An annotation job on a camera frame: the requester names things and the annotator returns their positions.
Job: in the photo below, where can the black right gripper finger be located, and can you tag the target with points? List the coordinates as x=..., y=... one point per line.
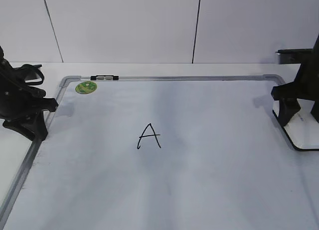
x=287, y=109
x=315, y=111

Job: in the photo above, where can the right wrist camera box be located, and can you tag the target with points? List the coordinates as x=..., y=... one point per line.
x=292, y=56

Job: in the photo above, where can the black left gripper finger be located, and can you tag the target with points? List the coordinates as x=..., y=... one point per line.
x=35, y=127
x=17, y=127

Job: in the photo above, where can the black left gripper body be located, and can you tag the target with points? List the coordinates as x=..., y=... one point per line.
x=18, y=100

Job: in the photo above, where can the black and grey board clip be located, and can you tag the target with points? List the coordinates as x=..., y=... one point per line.
x=104, y=77

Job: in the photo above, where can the white board with grey frame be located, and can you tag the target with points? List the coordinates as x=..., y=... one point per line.
x=181, y=153

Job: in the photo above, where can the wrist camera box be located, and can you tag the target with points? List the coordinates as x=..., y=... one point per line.
x=30, y=74
x=292, y=56

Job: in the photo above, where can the white eraser with black felt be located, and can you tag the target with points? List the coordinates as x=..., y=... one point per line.
x=302, y=131

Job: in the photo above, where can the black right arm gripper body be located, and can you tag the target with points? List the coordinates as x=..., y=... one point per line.
x=306, y=82

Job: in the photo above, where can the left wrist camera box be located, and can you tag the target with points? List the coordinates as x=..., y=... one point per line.
x=30, y=74

